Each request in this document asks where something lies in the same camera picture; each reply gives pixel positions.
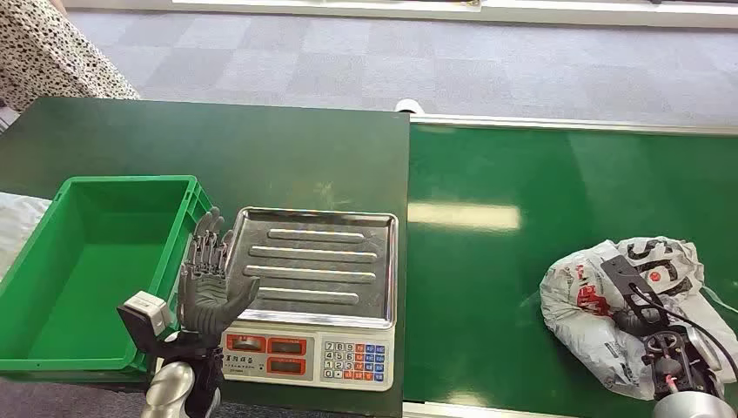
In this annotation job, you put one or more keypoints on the white plastic bag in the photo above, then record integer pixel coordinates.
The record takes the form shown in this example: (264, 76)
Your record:
(17, 225)

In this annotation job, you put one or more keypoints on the person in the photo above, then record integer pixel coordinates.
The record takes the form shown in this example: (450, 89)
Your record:
(40, 52)

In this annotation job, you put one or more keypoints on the grey courier package bag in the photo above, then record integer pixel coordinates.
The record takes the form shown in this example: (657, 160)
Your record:
(576, 323)

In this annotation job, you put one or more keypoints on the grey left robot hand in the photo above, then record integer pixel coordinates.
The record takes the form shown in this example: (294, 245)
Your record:
(202, 300)

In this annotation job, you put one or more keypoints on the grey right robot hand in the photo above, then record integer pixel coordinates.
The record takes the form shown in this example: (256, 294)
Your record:
(634, 324)

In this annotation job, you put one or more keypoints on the white baseboard ledge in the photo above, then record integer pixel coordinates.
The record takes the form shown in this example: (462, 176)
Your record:
(403, 10)

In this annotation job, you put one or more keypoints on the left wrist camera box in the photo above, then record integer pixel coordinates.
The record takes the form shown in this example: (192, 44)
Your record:
(147, 308)

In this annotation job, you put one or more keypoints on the green plastic crate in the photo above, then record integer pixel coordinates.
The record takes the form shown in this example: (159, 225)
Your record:
(86, 271)

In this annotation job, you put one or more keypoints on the electronic weighing scale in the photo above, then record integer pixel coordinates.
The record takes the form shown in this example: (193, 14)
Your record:
(311, 259)

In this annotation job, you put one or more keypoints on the silver conveyor side rail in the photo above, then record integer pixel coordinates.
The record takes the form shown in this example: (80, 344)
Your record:
(576, 124)
(490, 411)

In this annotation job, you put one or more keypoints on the white conveyor roller end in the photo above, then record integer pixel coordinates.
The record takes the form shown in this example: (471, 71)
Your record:
(409, 106)

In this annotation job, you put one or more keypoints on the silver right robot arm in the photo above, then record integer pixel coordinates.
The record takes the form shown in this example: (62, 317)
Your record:
(692, 407)

